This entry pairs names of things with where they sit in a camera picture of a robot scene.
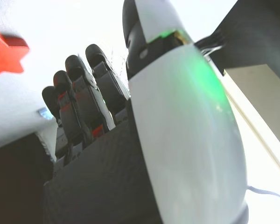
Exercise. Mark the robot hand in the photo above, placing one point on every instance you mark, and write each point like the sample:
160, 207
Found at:
189, 130

